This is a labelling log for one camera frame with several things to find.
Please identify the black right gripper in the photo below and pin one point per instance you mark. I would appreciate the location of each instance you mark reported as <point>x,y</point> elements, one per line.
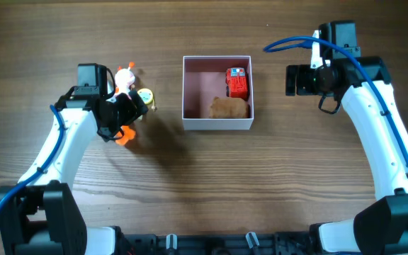
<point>291,80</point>

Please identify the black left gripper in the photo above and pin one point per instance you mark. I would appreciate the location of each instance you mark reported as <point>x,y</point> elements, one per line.
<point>131,115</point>

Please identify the white yellow plush duck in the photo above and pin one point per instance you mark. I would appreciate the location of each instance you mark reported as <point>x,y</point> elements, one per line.
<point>126,135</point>

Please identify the red toy fire truck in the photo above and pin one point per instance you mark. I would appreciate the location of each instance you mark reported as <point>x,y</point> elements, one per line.
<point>236,81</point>

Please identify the brown plush bear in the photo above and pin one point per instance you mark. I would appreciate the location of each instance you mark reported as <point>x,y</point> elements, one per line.
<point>228,108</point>

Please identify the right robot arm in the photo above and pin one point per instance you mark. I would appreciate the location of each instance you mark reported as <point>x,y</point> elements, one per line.
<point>362,87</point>

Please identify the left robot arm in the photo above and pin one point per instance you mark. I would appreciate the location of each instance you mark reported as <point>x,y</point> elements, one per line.
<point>39,214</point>

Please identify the white pink plush toy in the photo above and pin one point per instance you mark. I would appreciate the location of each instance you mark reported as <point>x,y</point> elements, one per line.
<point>124,80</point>

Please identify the yellow wooden rattle drum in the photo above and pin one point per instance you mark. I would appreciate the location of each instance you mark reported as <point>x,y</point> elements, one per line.
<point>147,97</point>

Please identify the pink lined white box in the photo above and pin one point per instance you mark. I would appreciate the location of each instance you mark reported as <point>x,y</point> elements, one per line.
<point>204,78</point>

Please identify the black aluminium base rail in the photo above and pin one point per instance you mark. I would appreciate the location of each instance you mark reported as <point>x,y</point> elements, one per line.
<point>278,243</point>

